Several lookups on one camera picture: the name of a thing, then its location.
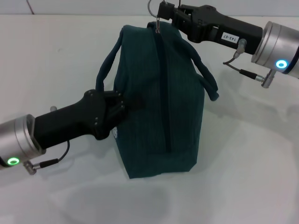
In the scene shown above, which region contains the dark teal insulated lunch bag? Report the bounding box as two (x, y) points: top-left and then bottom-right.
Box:
(95, 0), (220, 180)

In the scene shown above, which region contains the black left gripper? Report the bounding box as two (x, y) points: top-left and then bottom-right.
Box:
(34, 90), (144, 150)

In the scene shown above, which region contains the arm cable with plug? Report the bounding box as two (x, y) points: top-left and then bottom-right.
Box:
(22, 140), (71, 175)
(223, 38), (278, 89)

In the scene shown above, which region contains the right arm cable with plug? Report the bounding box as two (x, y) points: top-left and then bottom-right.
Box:
(223, 38), (278, 89)

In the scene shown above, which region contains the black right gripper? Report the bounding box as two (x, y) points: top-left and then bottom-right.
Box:
(158, 1), (265, 56)

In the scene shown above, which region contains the left arm cable with plug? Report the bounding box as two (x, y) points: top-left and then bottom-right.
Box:
(22, 140), (71, 175)

